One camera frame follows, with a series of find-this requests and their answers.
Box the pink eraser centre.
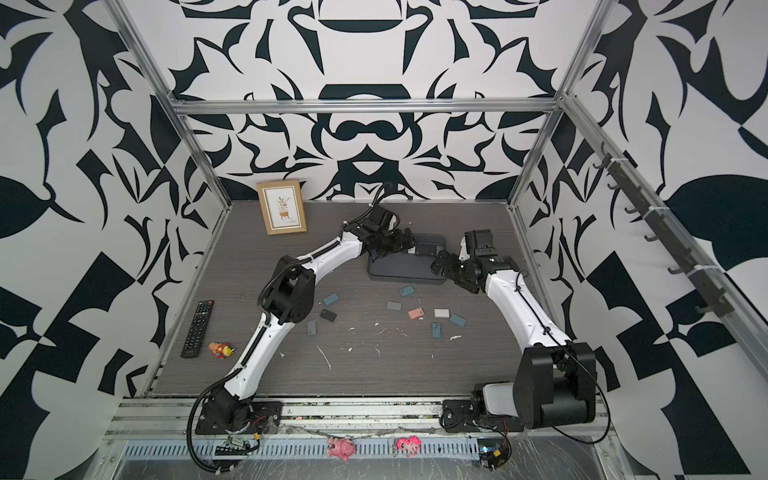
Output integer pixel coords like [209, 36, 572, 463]
[408, 307, 425, 319]

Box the black corrugated cable hose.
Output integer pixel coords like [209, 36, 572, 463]
[185, 383, 238, 475]

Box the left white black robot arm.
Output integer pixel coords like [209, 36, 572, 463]
[199, 205, 415, 432]

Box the wooden picture frame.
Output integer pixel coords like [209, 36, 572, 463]
[256, 180, 307, 235]

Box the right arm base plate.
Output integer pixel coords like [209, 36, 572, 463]
[439, 400, 524, 433]

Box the teal eraser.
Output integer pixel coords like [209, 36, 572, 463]
[399, 285, 415, 298]

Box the black remote control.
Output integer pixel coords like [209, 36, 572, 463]
[180, 300, 215, 359]

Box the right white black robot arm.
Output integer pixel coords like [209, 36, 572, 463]
[431, 230, 599, 429]

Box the pink pig toy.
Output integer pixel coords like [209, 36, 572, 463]
[326, 437, 356, 462]

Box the wall hook rail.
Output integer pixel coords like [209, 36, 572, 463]
[595, 152, 735, 318]

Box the black eraser left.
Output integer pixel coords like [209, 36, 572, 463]
[320, 309, 337, 322]

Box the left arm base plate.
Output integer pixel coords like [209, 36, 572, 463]
[195, 401, 283, 435]

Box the small red yellow toy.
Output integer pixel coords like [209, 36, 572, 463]
[208, 342, 235, 359]

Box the pink clip toy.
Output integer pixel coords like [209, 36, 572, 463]
[395, 436, 422, 458]

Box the dark grey storage box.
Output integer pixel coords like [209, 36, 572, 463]
[367, 233, 447, 285]

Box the blue eraser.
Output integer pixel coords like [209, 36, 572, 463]
[323, 293, 340, 306]
[431, 322, 442, 339]

